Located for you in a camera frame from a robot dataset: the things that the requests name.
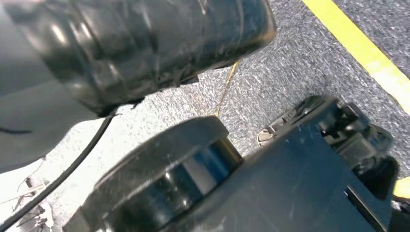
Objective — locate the yellow floor tape square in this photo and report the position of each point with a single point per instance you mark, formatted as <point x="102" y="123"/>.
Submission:
<point x="368" y="52"/>

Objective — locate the black base caster wheel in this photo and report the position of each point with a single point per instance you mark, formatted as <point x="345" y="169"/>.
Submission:
<point x="358" y="150"/>

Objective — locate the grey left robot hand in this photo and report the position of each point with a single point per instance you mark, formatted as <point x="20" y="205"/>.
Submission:
<point x="144" y="48"/>

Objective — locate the round black lidar housing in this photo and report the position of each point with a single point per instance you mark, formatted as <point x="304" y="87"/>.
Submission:
<point x="166" y="150"/>

